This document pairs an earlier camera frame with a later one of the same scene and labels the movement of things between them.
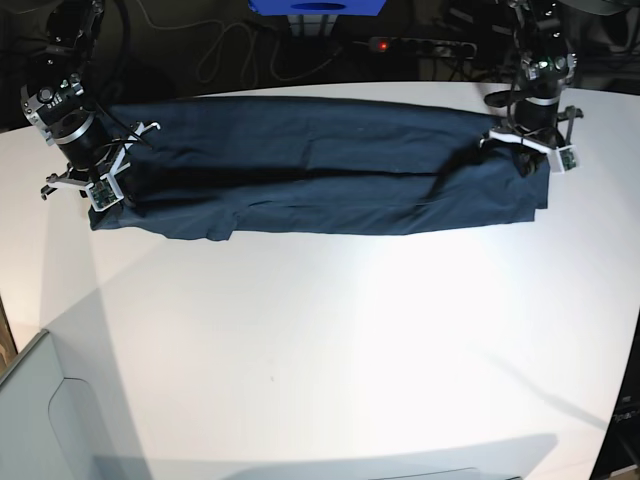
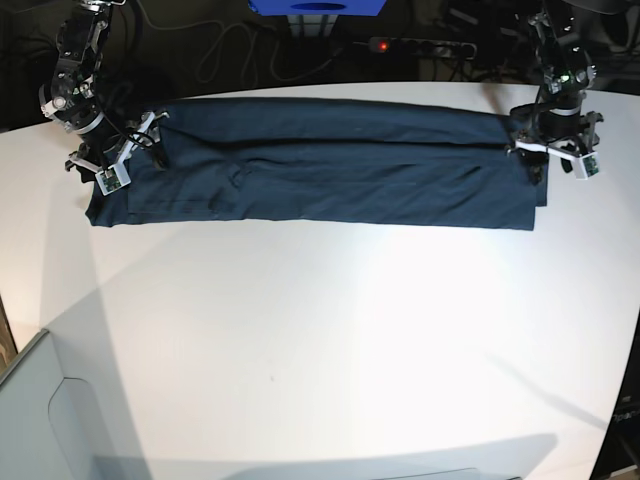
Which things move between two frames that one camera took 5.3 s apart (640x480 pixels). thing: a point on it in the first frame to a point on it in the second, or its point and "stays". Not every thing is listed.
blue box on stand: (316, 17) stays
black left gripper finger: (130, 201) to (159, 157)
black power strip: (431, 47) stays
